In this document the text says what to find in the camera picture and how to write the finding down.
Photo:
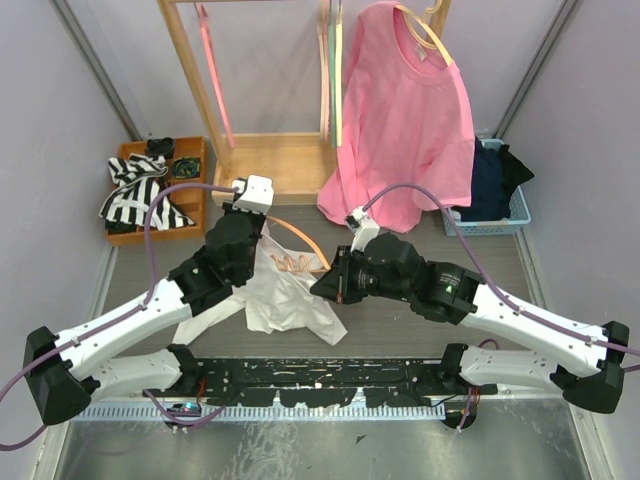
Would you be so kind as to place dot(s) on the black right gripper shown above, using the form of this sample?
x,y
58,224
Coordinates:
x,y
335,286

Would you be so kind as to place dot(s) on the white t shirt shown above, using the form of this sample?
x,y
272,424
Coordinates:
x,y
276,298

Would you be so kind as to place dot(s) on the orange hanger with metal hook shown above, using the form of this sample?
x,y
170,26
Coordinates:
x,y
300,250

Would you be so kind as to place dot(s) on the yellow hanger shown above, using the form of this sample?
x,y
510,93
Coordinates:
x,y
338,73

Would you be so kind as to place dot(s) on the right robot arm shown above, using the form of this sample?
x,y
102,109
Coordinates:
x,y
583,362

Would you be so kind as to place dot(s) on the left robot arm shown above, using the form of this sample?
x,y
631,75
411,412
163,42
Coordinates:
x,y
69,370

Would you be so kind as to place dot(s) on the pink t shirt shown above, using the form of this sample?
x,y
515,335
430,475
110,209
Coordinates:
x,y
408,137

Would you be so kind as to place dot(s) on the black white striped shirt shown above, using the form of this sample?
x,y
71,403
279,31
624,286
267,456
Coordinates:
x,y
138,180

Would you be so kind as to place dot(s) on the light pink hanger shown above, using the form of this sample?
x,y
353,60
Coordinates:
x,y
322,33

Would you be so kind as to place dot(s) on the natural wood hanger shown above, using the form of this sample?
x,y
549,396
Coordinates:
x,y
427,27

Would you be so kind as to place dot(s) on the green hanger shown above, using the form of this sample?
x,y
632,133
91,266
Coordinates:
x,y
332,72

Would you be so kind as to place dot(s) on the wooden clothes rack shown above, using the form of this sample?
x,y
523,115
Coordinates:
x,y
298,163

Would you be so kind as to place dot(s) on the dark navy garment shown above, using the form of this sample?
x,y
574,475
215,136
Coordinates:
x,y
489,199

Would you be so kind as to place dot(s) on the orange wooden organizer tray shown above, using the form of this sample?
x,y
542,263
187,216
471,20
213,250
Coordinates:
x,y
182,214

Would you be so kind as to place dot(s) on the green black rolled socks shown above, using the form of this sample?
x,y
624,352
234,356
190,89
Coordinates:
x,y
185,168

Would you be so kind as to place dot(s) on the blue plastic basket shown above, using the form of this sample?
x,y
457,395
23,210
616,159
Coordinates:
x,y
519,217

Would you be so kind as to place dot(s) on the black garment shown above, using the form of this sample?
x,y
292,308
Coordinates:
x,y
515,172

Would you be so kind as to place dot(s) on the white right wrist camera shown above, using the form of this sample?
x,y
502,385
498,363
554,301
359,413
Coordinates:
x,y
363,228

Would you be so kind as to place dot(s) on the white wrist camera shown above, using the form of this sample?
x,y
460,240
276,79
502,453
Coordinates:
x,y
363,228
253,194

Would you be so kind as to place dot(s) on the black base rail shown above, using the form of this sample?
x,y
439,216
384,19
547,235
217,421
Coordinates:
x,y
316,384

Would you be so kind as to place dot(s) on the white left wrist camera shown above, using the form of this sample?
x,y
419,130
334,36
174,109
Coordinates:
x,y
253,194

